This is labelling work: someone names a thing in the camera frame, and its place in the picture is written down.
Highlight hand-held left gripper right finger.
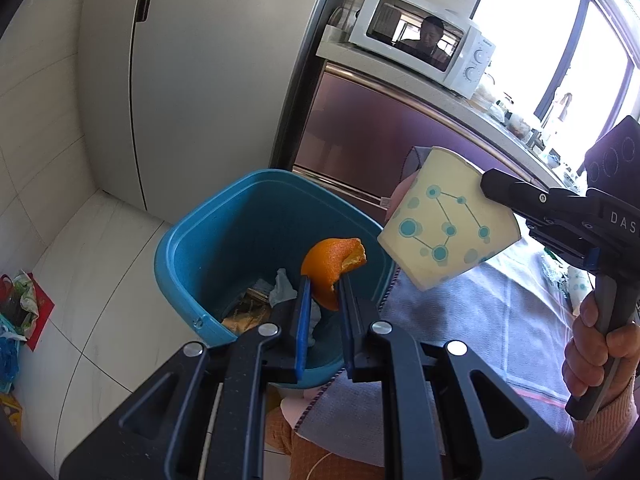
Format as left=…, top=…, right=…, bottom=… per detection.
left=336, top=275, right=588, bottom=480

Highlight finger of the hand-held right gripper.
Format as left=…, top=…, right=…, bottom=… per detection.
left=527, top=225, right=598, bottom=268
left=480, top=169, right=596, bottom=223

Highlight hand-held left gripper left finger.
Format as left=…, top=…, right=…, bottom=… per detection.
left=60, top=275, right=313, bottom=480

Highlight curled orange peel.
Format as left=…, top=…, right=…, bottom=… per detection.
left=301, top=237, right=367, bottom=311

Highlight large dotted paper cup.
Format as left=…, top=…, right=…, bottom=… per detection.
left=376, top=146, right=522, bottom=292

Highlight blue plastic bin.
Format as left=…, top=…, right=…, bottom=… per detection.
left=154, top=169, right=399, bottom=392

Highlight person's right forearm pink sleeve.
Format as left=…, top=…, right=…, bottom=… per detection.
left=571, top=372, right=640, bottom=472

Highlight person's right hand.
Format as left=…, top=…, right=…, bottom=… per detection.
left=561, top=291, right=640, bottom=401

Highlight gold snack wrapper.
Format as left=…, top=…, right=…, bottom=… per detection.
left=221, top=289, right=272, bottom=334

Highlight clear pot with food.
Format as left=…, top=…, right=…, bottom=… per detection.
left=505, top=110, right=537, bottom=142

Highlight steel kitchen faucet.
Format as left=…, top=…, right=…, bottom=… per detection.
left=542, top=92, right=574, bottom=132

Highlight beige kitchen countertop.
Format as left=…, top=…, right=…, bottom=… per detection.
left=316, top=25, right=587, bottom=196

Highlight person's peach clothed leg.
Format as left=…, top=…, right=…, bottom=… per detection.
left=264, top=387, right=387, bottom=480

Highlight plaid grey tablecloth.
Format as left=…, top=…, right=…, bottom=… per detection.
left=295, top=147, right=640, bottom=461

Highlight kitchen window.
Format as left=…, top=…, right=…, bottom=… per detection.
left=470, top=0, right=640, bottom=137

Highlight purple base cabinets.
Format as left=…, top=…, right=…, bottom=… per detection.
left=292, top=60, right=557, bottom=207

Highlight white microwave oven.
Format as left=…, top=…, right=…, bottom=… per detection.
left=348, top=0, right=497, bottom=100

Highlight red paper sheet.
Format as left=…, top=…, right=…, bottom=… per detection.
left=20, top=272, right=57, bottom=352

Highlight grey refrigerator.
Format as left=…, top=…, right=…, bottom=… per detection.
left=77, top=0, right=347, bottom=221

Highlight colourful plastic bags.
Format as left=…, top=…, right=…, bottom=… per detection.
left=0, top=270, right=40, bottom=342

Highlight blue plastic bag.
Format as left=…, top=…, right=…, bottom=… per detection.
left=0, top=335, right=22, bottom=394

